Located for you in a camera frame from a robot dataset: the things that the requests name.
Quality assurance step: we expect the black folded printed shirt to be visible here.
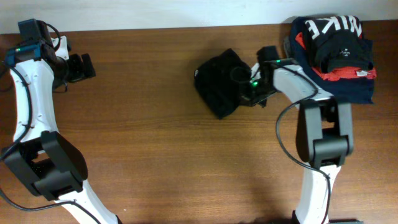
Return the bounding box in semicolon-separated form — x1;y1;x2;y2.
303;15;374;73

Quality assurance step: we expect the red folded garment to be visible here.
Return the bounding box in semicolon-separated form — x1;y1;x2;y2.
294;32;377;82

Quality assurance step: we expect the black t-shirt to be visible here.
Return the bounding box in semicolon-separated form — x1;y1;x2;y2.
194;49;251;119

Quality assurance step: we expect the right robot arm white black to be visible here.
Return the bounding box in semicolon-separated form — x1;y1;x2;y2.
239;46;354;224

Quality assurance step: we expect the grey folded garment bottom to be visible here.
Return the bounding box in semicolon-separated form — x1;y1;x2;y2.
283;36;295;58

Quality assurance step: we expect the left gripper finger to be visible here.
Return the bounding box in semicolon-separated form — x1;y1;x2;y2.
67;54;83;83
81;54;96;78

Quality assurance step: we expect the navy folded garment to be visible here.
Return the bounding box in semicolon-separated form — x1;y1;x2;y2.
289;17;374;104

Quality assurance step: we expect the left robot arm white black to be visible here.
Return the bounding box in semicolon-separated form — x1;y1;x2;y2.
1;36;120;223

